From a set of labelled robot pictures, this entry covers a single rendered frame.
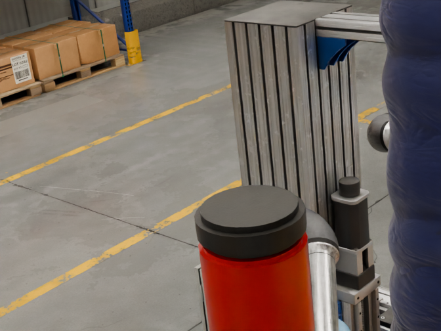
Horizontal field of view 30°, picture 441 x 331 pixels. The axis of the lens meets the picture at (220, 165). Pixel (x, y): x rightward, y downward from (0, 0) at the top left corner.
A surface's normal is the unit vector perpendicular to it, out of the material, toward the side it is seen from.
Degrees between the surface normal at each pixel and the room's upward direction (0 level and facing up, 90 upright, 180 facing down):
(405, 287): 77
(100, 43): 90
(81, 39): 89
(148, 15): 90
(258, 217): 0
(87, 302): 0
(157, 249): 0
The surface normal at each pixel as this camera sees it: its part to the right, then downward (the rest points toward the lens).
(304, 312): 0.78, 0.15
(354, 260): -0.67, 0.34
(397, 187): -0.91, 0.31
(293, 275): 0.59, 0.24
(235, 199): -0.11, -0.92
